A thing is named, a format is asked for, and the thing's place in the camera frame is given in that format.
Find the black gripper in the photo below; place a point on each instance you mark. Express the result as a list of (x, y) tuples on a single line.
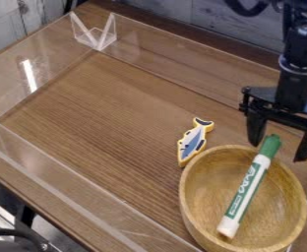
[(280, 104)]

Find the green white marker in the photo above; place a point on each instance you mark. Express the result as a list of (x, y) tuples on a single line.
[(248, 187)]

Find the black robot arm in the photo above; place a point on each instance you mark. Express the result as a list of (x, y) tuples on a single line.
[(294, 23)]

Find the brown wooden bowl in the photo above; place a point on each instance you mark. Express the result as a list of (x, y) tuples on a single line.
[(276, 214)]

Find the yellow blue fish toy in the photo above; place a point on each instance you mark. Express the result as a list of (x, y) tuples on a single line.
[(192, 142)]

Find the clear acrylic corner bracket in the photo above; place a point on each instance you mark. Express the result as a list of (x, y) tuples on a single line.
[(96, 38)]

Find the clear acrylic front wall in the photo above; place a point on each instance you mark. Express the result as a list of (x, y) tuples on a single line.
[(81, 207)]

